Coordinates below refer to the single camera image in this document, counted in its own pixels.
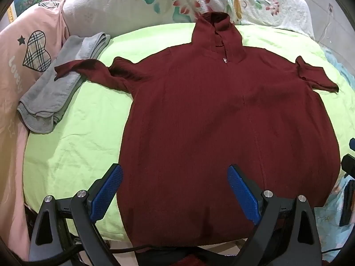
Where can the grey folded towel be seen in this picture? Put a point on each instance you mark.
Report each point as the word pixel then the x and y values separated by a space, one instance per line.
pixel 55 88

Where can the light green bed sheet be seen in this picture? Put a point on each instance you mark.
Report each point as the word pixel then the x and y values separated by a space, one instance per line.
pixel 83 133

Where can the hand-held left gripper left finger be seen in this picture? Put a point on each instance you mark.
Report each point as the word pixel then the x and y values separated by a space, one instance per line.
pixel 108 188

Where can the light blue patterned sheet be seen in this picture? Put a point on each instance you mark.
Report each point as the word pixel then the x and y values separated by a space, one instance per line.
pixel 332 221

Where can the dark red sweater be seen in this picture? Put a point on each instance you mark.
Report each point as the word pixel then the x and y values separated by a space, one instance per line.
pixel 222 133

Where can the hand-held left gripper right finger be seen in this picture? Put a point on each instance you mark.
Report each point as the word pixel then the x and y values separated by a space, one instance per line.
pixel 241 191

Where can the pink heart-print shirt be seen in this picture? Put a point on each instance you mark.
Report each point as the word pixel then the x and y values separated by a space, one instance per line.
pixel 16 61

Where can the white floral blanket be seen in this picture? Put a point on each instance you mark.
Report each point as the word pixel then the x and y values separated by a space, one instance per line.
pixel 166 0

